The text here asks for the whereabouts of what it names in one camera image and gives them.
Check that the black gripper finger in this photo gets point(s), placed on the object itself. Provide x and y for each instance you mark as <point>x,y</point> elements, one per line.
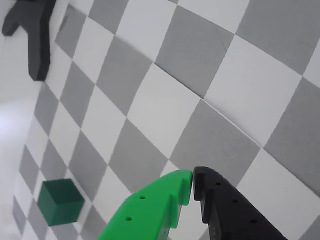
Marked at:
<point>230,215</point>

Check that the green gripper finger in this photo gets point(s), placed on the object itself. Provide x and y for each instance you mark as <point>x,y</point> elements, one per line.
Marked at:
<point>150,210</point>

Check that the dark green cube dice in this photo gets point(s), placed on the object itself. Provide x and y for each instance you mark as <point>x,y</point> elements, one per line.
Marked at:
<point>60,200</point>

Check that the grey white checkerboard mat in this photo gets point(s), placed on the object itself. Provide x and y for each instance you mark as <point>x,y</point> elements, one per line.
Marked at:
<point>175,87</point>

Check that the black stand foot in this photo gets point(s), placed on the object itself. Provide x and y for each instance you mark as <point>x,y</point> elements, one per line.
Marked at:
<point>38,37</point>

